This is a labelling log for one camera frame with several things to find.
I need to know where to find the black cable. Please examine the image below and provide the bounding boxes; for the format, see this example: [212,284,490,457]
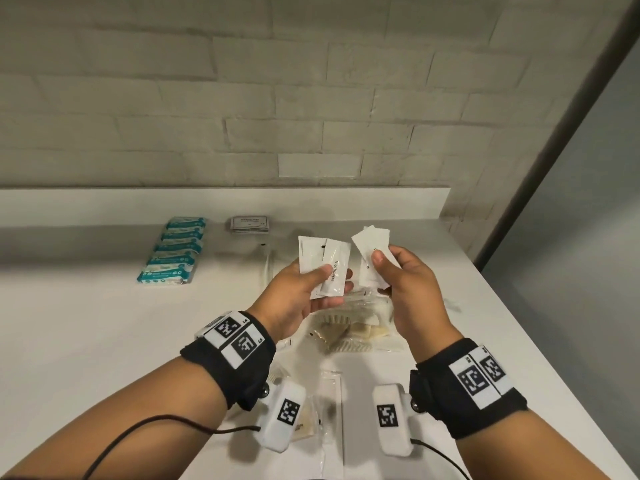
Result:
[409,438,471,480]
[82,414,261,480]

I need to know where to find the teal wet wipe packets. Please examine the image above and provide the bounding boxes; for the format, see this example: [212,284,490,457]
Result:
[137,217,209,285]

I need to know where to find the white table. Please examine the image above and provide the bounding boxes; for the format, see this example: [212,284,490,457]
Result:
[0,187,636,480]

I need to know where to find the person's left hand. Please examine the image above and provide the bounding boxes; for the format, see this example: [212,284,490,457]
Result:
[247,258,355,345]

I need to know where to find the person's right hand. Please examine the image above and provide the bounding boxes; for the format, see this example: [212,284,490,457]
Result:
[371,244,463,365]

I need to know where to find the dark door frame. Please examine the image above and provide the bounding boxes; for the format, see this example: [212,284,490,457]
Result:
[475,4,640,271]

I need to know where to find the person's left forearm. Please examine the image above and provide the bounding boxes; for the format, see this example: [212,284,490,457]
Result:
[0,352,229,480]

